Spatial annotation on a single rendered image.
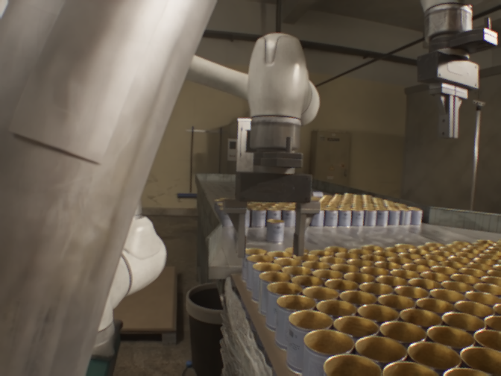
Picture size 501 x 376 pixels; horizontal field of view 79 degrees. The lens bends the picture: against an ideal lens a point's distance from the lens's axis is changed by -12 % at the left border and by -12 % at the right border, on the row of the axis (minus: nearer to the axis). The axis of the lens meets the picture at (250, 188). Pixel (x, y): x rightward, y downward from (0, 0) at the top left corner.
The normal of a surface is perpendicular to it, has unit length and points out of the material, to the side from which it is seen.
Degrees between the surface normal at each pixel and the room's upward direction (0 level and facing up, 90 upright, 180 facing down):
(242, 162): 90
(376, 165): 90
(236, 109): 90
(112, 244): 104
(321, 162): 90
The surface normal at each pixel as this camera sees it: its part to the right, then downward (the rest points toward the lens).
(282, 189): 0.19, 0.07
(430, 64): -0.93, 0.00
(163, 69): 0.89, 0.29
